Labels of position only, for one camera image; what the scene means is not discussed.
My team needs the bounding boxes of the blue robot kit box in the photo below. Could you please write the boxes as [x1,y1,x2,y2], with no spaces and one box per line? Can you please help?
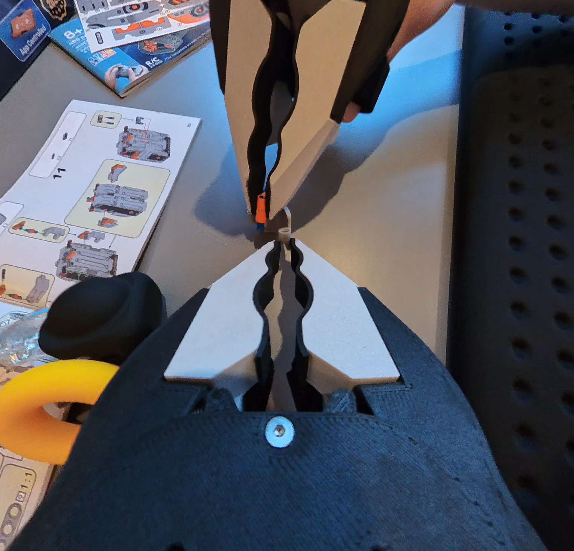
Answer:
[0,0,78,102]

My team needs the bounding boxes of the person's right hand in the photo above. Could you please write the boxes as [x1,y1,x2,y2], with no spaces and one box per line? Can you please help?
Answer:
[342,0,450,124]

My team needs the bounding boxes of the open instruction booklet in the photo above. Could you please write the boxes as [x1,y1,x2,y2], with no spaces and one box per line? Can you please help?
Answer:
[0,99,203,551]

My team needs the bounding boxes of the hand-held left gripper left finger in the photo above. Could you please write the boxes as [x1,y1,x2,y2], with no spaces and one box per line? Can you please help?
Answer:
[163,241,276,412]

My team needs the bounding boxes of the grey desk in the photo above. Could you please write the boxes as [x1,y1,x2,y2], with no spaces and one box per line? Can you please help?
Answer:
[0,1,465,426]

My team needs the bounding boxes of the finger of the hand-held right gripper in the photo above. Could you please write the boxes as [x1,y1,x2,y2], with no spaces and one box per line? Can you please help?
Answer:
[223,0,281,213]
[267,0,367,222]

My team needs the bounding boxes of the yellow foam ring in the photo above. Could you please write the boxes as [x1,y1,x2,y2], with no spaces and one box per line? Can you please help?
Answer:
[0,362,121,467]

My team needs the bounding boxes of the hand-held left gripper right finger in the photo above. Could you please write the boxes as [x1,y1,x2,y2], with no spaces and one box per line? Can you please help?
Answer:
[290,238,402,412]

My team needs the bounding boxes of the sticker sheet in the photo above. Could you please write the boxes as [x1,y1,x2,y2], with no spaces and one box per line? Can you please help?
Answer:
[73,0,212,55]

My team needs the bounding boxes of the grey panel brick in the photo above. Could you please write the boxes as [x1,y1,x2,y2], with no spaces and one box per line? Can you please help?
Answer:
[264,205,295,248]

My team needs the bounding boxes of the black perforated office chair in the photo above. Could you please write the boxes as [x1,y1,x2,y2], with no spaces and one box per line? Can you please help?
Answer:
[448,5,574,551]

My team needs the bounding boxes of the blue covered booklet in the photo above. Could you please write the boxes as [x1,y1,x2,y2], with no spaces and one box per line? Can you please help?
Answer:
[48,1,215,99]

